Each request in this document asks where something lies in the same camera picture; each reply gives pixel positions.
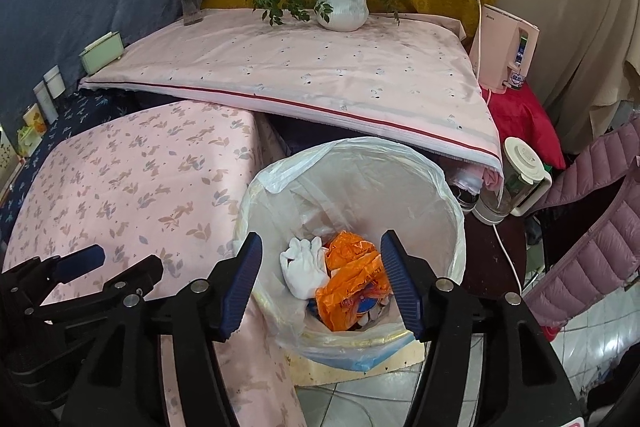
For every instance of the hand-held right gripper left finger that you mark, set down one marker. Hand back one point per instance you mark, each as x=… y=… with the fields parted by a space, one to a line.
x=245 y=287

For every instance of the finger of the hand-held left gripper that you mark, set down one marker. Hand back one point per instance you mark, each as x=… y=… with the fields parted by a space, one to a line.
x=75 y=263
x=125 y=287

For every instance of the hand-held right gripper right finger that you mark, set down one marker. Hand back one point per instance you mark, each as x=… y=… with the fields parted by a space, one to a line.
x=400 y=287

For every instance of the orange plastic bag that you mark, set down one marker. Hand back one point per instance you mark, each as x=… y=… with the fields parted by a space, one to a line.
x=350 y=287

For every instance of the white glove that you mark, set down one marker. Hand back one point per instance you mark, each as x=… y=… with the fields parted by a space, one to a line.
x=300 y=267

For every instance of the white bin with plastic liner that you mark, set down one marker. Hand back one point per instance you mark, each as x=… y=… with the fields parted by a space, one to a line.
x=400 y=187

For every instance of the dark wooden stool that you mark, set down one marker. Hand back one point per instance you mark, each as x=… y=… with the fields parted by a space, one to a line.
x=485 y=267

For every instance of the cream board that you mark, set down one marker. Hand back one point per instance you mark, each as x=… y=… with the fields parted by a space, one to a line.
x=325 y=372

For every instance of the white printed card box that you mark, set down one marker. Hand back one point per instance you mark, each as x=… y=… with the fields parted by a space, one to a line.
x=5 y=162

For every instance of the green packet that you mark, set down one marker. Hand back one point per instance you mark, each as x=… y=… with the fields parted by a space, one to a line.
x=28 y=139

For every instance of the navy floral cloth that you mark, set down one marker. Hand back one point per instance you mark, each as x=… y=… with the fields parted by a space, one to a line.
x=80 y=112

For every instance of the yellow printed tin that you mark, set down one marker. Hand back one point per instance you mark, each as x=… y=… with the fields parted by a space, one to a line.
x=34 y=117

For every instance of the tall grey canister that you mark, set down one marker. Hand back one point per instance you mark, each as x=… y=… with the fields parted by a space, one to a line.
x=45 y=104

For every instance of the white glass kettle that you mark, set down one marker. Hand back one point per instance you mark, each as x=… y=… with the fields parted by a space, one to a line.
x=520 y=157

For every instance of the white round canister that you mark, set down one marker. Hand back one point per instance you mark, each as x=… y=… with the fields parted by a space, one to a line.
x=54 y=83

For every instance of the pink puffer jacket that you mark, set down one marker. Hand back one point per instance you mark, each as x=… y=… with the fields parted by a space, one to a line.
x=590 y=247

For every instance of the red cloth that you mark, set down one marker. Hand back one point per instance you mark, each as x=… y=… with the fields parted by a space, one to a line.
x=520 y=122

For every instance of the green tissue box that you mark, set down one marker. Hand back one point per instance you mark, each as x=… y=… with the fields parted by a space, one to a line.
x=102 y=52

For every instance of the pale pink dotted sheet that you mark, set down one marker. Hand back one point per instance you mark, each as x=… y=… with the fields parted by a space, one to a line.
x=300 y=72

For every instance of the pink water appliance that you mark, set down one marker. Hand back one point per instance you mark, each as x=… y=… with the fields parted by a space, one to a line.
x=495 y=52

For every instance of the beige curtain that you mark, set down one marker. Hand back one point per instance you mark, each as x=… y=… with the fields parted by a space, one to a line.
x=575 y=7

